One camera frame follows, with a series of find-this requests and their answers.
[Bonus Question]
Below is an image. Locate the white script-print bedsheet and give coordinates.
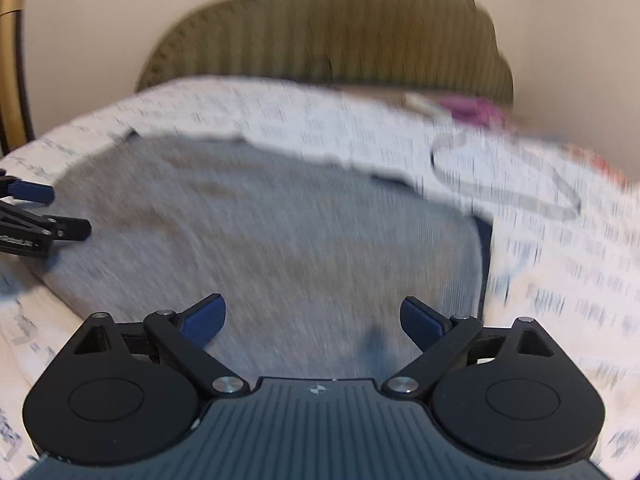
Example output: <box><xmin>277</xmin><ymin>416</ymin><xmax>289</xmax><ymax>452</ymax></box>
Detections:
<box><xmin>1</xmin><ymin>77</ymin><xmax>639</xmax><ymax>479</ymax></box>

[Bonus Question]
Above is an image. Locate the grey and navy sweater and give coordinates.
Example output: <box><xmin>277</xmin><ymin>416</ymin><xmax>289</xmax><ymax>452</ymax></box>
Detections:
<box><xmin>32</xmin><ymin>136</ymin><xmax>483</xmax><ymax>380</ymax></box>

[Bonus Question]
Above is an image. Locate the olive striped headboard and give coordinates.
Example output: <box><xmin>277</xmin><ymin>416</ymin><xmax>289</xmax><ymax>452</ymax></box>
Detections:
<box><xmin>137</xmin><ymin>0</ymin><xmax>514</xmax><ymax>104</ymax></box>

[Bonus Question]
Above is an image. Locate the white power strip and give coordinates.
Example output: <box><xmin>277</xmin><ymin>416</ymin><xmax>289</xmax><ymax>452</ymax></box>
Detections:
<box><xmin>404</xmin><ymin>92</ymin><xmax>449</xmax><ymax>116</ymax></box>

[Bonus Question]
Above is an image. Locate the purple cloth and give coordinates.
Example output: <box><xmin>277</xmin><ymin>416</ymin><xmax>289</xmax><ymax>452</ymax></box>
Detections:
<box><xmin>436</xmin><ymin>94</ymin><xmax>506</xmax><ymax>126</ymax></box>

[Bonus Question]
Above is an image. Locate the gold tower air conditioner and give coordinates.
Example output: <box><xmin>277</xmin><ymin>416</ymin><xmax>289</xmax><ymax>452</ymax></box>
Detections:
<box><xmin>0</xmin><ymin>0</ymin><xmax>35</xmax><ymax>155</ymax></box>

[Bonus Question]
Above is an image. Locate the colourful floral fabric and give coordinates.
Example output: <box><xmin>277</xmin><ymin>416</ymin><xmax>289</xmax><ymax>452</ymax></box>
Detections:
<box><xmin>564</xmin><ymin>144</ymin><xmax>630</xmax><ymax>188</ymax></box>

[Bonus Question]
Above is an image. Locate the black cable on bed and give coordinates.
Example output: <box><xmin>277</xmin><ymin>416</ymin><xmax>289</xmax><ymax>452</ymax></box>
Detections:
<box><xmin>429</xmin><ymin>131</ymin><xmax>584</xmax><ymax>222</ymax></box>

